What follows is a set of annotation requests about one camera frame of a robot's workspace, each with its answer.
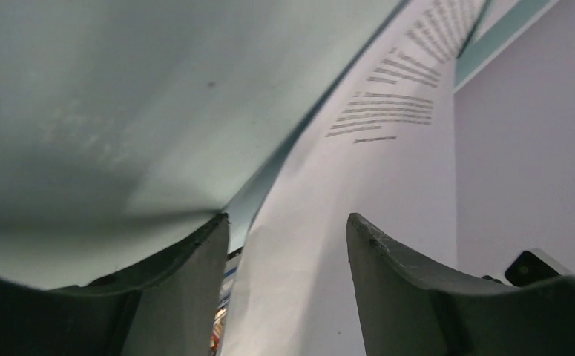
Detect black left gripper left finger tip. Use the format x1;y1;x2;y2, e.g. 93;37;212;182
0;213;229;355

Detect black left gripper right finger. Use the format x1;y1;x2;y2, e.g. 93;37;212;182
346;213;575;355

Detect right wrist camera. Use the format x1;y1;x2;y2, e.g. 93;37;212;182
482;248;572;287

